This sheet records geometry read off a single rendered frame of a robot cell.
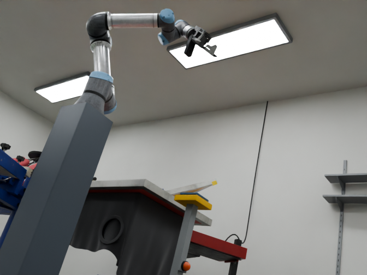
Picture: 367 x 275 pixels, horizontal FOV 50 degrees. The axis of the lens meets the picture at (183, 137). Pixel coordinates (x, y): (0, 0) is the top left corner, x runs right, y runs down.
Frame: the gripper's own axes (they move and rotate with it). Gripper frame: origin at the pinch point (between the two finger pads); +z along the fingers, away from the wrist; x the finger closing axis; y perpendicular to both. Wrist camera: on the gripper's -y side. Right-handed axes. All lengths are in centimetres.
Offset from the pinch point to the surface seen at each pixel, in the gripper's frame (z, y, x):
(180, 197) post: 48, -61, 1
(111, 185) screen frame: 18, -83, -9
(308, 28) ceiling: -82, 80, 141
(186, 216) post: 55, -66, 5
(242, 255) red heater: 10, -102, 155
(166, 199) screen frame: 37, -70, 8
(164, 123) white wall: -263, -97, 238
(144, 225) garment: 39, -86, 5
